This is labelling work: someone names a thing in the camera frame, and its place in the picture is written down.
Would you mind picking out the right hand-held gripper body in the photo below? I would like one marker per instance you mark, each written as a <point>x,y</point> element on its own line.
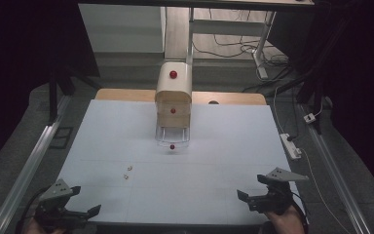
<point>277,196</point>

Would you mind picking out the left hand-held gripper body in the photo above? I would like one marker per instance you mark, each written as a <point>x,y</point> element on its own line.
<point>53,195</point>

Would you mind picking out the clear drawer with red knob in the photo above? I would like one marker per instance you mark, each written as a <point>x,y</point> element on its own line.
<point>172,143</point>

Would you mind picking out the person's right hand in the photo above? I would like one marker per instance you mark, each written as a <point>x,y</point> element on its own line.
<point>287,222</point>

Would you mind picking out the person's left hand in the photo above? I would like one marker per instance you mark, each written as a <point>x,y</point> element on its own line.
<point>34,229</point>

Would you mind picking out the white power strip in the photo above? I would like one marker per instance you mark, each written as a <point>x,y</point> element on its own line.
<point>290,146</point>

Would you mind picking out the dark floor socket plate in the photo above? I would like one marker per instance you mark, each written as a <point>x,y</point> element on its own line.
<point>60,137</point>

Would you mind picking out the white table mat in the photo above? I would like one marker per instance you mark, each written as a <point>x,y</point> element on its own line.
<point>175,182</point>

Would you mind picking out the small white adapter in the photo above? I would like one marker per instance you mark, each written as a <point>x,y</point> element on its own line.
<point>309,118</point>

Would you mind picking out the aluminium frame rail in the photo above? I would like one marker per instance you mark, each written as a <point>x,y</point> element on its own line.
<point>337,182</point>
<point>26,175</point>

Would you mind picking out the white desk frame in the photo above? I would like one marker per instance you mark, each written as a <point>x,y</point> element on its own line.
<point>261,48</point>

